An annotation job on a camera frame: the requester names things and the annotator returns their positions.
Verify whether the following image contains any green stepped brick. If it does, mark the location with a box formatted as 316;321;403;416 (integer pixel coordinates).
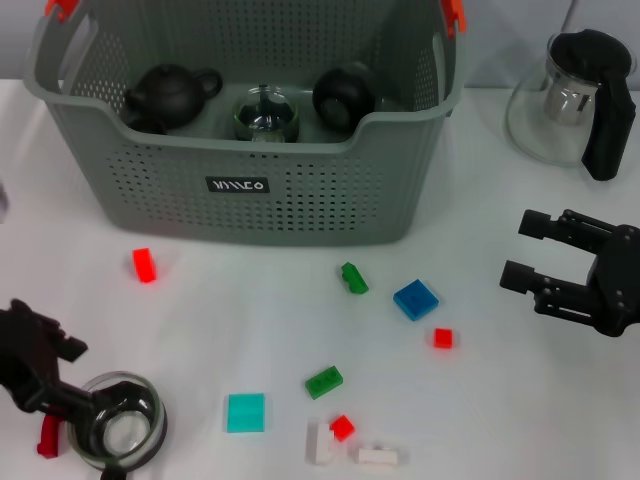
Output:
341;261;370;295

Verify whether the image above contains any black clay teapot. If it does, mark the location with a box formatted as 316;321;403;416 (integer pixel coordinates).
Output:
122;63;225;135

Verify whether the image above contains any dark red curved brick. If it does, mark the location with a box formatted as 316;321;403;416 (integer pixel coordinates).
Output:
35;414;64;459

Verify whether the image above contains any orange-red rectangular brick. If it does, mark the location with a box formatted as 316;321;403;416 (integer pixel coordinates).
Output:
132;246;159;285

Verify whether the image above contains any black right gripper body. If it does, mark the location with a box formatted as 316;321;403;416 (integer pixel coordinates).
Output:
584;224;640;339

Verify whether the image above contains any white long brick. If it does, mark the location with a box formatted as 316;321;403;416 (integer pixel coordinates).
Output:
356;442;405;467

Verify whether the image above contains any grey perforated storage bin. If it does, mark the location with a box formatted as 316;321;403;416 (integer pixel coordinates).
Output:
22;0;469;249

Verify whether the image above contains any glass teapot black handle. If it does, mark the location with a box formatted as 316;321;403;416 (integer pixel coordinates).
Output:
504;28;639;182

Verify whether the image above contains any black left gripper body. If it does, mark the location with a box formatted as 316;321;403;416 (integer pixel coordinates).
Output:
0;309;46;409

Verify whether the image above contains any teal square plate brick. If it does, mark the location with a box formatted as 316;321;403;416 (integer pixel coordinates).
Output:
226;393;267;434

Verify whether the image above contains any blue square plate brick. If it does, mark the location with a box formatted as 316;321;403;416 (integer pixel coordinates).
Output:
393;278;441;322

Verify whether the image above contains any green rectangular brick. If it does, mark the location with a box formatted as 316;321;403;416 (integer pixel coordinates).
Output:
304;364;345;400

